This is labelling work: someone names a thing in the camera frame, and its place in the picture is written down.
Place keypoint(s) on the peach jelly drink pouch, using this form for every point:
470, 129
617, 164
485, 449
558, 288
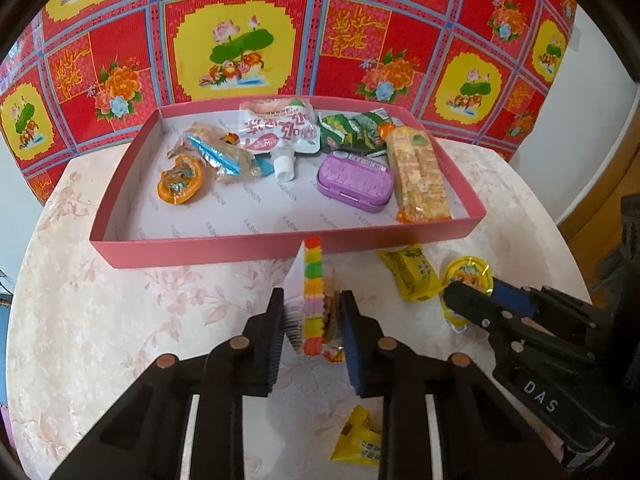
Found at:
281, 128

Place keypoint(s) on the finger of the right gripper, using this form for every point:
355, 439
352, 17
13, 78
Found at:
483, 311
550, 307

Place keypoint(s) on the yellow-red striped candy bag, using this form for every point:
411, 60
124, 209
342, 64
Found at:
311, 294

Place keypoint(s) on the small green pea packet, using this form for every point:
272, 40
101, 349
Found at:
361, 134

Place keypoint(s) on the pink shallow cardboard box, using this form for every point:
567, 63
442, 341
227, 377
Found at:
249, 220

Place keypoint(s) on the yellow cake snack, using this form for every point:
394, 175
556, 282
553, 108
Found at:
357, 443

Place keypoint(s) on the orange cracker sleeve pack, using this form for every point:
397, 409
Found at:
419, 186

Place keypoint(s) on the red floral patterned wall cloth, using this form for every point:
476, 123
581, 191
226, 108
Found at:
84, 74

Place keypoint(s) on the rainbow-edged clear snack bag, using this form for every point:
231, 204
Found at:
206, 132

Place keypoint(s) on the yellow jelly cup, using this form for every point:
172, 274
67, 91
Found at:
469, 270

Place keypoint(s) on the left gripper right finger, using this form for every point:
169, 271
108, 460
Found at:
438, 412

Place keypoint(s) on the orange jelly cup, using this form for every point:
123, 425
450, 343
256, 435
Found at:
180, 183

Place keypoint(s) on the blue-edged clear candy bag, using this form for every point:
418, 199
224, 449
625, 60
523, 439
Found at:
232, 163

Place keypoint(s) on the purple snack tin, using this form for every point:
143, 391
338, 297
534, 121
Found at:
356, 181

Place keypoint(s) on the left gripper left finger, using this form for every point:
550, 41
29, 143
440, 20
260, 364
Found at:
198, 400

